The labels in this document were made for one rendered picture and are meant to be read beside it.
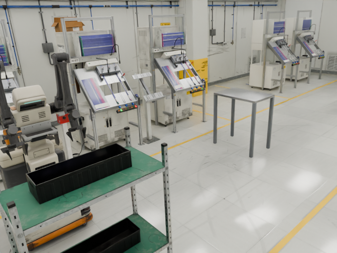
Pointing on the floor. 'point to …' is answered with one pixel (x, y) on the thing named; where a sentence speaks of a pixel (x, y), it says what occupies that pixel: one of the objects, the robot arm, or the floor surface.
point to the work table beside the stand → (236, 94)
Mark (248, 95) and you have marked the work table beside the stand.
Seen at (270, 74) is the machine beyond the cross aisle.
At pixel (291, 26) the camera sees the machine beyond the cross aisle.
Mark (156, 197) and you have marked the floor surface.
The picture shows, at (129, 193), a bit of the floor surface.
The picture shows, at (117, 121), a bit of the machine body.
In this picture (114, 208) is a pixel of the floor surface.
